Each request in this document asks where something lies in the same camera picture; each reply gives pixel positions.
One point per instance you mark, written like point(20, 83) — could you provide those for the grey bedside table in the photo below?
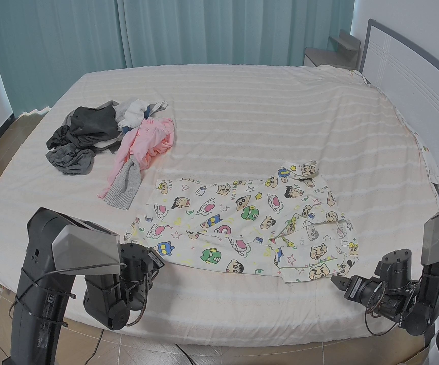
point(330, 57)

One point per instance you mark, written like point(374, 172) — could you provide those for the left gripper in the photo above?
point(155, 261)

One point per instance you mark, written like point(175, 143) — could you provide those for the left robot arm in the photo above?
point(75, 241)

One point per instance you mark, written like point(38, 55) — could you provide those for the blue-green curtain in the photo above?
point(52, 32)
point(223, 17)

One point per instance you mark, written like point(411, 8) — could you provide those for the pile of clothes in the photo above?
point(90, 127)

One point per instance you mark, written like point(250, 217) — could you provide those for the white printed pyjama top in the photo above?
point(242, 222)

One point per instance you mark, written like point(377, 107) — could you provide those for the bed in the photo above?
point(261, 120)

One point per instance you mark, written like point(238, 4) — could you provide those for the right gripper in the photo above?
point(364, 291)

